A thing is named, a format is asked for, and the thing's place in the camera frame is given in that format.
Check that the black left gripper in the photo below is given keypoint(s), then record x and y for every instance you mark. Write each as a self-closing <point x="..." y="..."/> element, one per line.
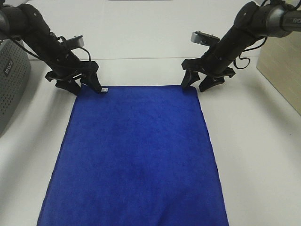
<point x="66" y="76"/>

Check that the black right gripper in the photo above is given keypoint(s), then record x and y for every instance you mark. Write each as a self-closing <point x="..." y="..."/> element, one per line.
<point x="212" y="69"/>

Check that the blue towel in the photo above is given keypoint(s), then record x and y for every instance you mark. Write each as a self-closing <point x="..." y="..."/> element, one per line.
<point x="135" y="156"/>

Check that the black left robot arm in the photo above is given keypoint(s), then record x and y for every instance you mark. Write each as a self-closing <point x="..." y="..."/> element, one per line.
<point x="24" y="22"/>

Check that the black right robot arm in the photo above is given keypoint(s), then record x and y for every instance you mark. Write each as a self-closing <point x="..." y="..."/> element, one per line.
<point x="252" y="23"/>

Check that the grey perforated plastic basket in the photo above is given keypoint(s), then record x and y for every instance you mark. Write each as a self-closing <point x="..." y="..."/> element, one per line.
<point x="15" y="69"/>

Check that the beige storage box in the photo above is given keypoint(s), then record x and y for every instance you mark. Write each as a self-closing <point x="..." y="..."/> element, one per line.
<point x="280" y="63"/>

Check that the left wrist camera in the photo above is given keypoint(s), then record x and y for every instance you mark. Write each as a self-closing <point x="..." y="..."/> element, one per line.
<point x="74" y="43"/>

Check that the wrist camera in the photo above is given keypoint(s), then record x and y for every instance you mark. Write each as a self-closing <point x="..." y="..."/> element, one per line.
<point x="204" y="39"/>
<point x="74" y="43"/>

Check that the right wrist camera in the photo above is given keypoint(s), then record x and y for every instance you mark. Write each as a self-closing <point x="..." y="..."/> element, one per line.
<point x="204" y="39"/>

